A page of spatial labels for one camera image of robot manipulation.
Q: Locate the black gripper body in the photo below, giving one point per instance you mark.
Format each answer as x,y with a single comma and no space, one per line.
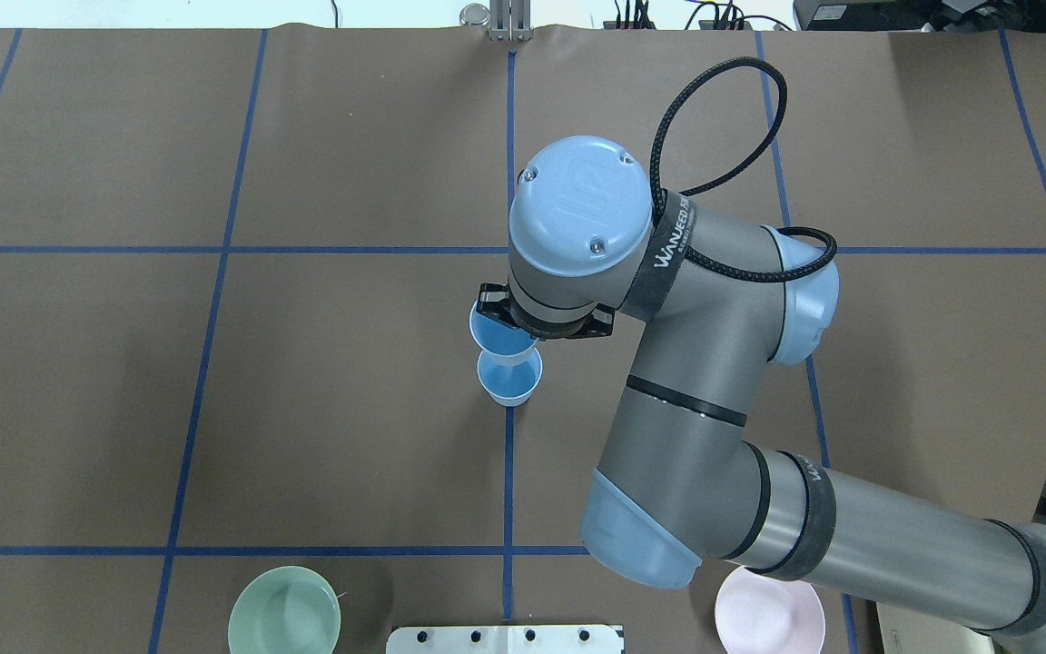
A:
497,302

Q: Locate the light blue cup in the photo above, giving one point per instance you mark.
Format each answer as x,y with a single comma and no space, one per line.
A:
504,345
510,384

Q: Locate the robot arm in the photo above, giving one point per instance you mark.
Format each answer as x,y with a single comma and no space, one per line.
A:
590,236

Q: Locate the small metal tape roll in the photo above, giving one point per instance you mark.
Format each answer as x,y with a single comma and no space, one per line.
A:
474,14

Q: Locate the green bowl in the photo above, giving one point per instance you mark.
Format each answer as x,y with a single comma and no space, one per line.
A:
290,609

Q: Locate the pink bowl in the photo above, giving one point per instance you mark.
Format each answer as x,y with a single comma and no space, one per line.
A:
756,614

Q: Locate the aluminium frame post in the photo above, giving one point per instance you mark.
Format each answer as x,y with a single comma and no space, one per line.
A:
510,21

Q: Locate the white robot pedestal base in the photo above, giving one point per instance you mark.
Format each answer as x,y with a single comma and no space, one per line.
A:
590,638

